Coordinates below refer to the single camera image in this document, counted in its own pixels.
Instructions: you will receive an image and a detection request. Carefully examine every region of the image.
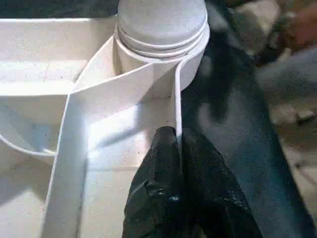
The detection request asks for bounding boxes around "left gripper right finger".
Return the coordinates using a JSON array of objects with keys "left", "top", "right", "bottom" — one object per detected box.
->
[{"left": 181, "top": 129, "right": 263, "bottom": 238}]

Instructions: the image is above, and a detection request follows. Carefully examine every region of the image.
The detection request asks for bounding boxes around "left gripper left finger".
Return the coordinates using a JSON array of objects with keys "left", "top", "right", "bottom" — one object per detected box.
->
[{"left": 122, "top": 127, "right": 185, "bottom": 238}]

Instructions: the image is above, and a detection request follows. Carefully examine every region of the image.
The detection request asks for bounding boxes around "white plastic table leg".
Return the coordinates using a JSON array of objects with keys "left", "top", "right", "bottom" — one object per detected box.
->
[{"left": 117, "top": 0, "right": 209, "bottom": 59}]

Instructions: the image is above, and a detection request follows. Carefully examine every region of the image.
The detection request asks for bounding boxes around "white plastic table top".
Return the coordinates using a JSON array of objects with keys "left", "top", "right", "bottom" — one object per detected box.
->
[{"left": 0, "top": 15, "right": 211, "bottom": 238}]

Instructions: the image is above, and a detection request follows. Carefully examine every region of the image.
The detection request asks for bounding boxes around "black work mat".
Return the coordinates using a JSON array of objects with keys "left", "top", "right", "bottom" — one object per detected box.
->
[{"left": 0, "top": 0, "right": 317, "bottom": 238}]

